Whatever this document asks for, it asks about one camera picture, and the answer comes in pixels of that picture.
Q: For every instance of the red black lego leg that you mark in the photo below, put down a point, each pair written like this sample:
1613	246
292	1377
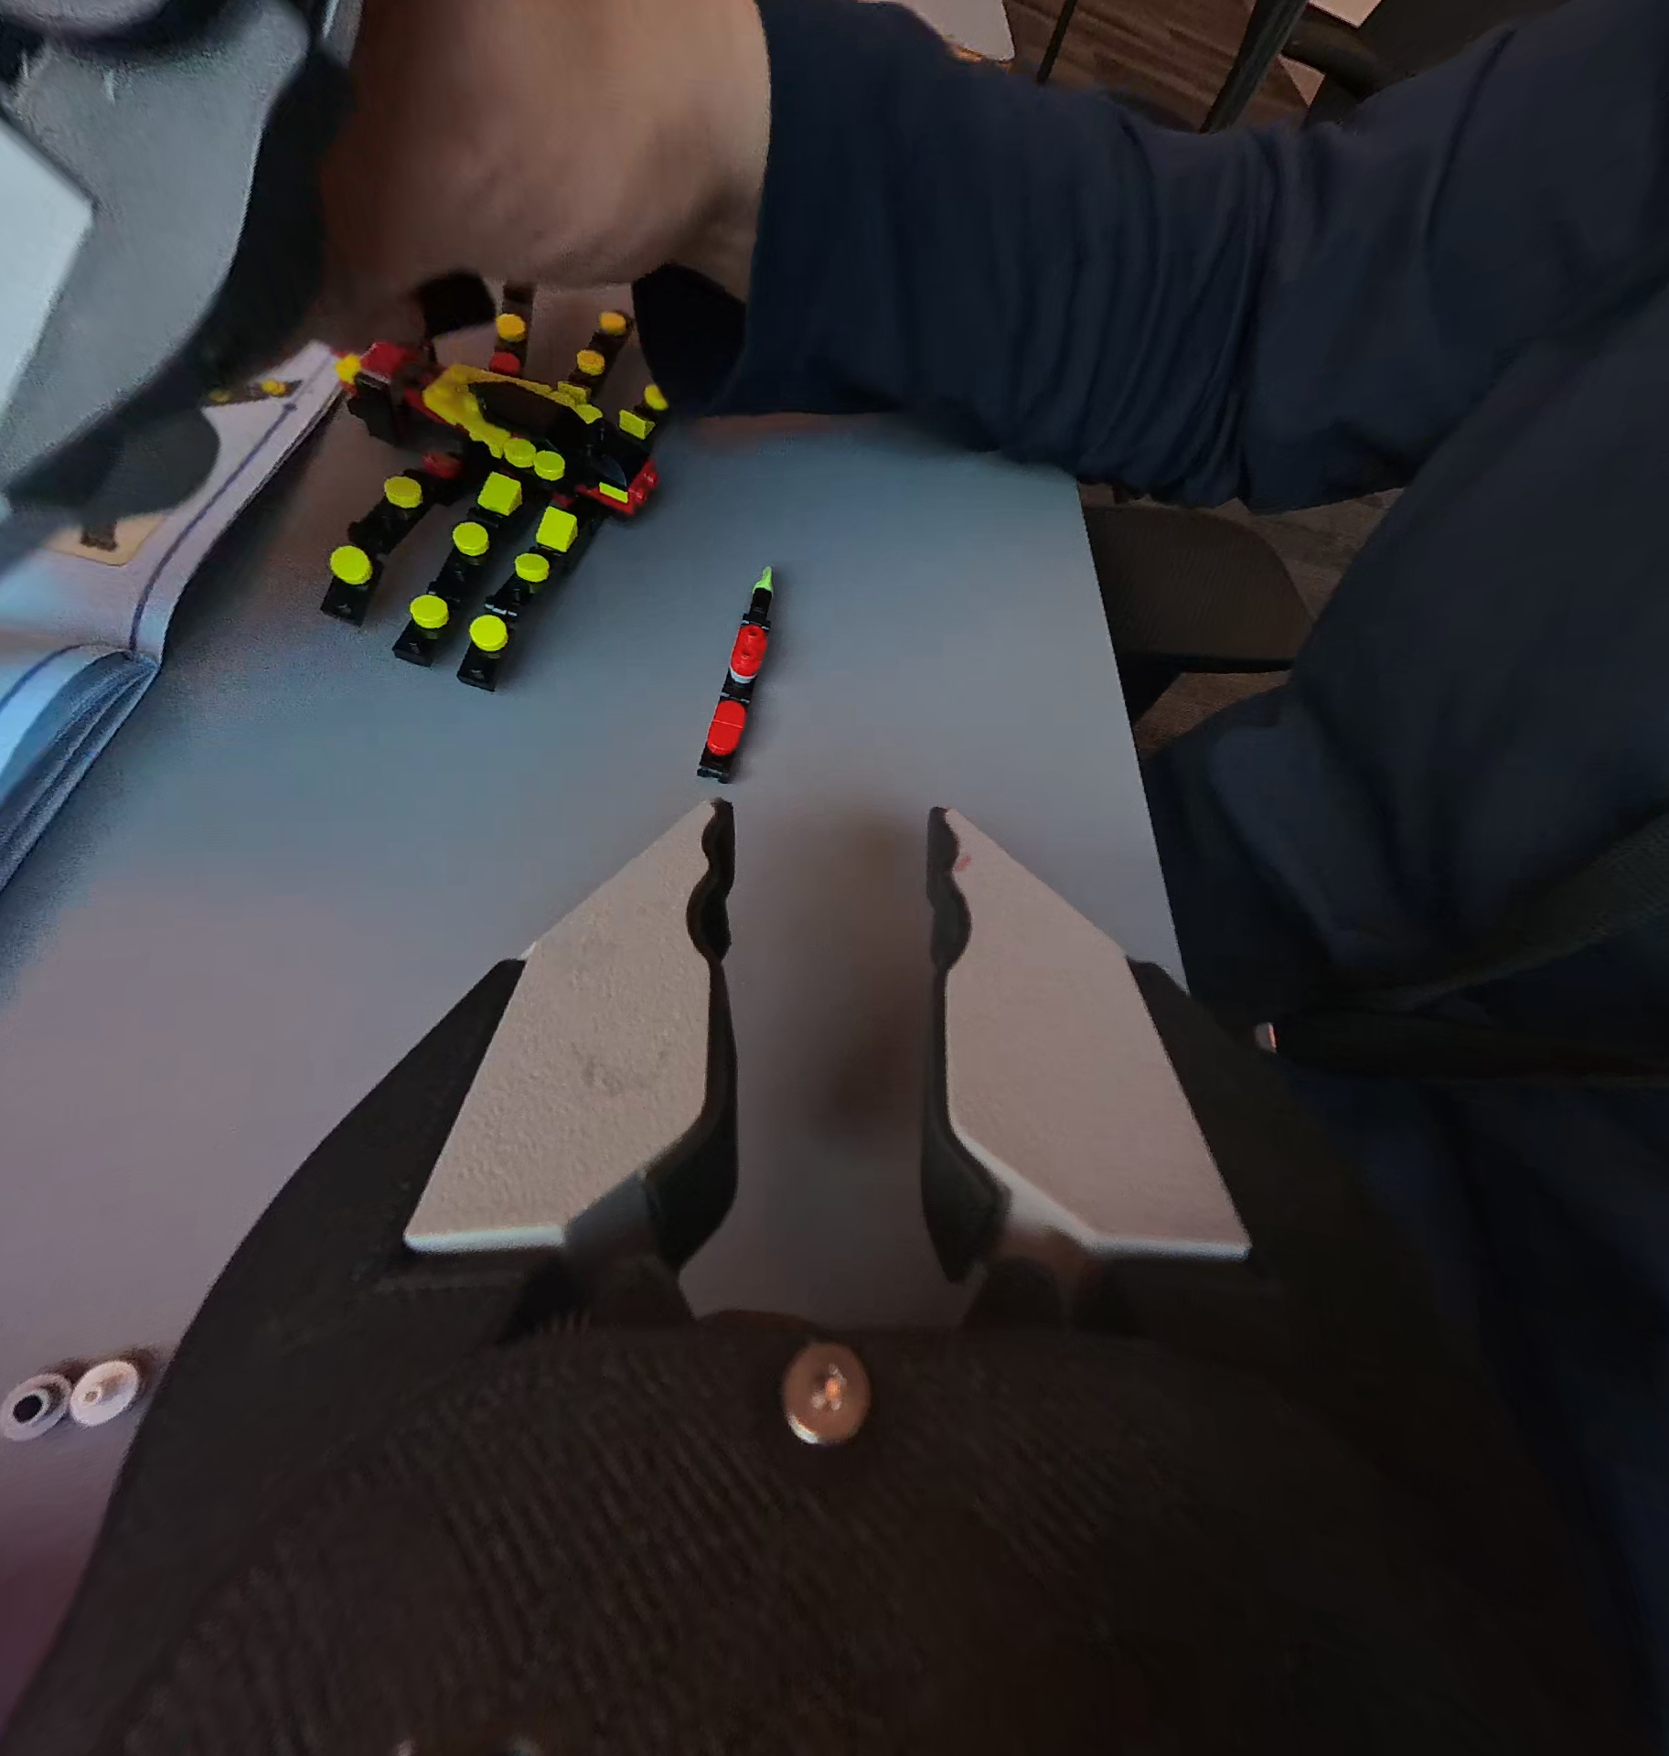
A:
728	728

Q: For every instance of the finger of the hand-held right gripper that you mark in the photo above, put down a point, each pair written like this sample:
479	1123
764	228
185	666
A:
177	165
11	275

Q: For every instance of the person's right forearm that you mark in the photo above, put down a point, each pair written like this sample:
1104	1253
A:
1054	248

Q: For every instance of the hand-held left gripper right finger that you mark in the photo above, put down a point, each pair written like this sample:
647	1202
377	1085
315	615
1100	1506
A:
1068	1085

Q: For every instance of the person's dark clothed body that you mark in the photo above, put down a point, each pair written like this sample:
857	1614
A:
1467	755

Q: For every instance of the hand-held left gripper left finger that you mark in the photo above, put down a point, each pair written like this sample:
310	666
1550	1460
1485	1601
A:
588	1085

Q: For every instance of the black office chair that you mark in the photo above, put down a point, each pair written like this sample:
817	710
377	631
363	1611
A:
1370	56
1192	589

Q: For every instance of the white round cap with hole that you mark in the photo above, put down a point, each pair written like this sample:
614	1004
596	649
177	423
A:
35	1407

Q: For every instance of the black yellow lego spider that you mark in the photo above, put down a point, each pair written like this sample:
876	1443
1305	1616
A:
505	494

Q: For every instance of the lego instruction booklet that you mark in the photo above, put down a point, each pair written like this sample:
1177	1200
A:
39	617

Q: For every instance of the person's right hand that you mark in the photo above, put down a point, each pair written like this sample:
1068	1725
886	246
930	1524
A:
547	137

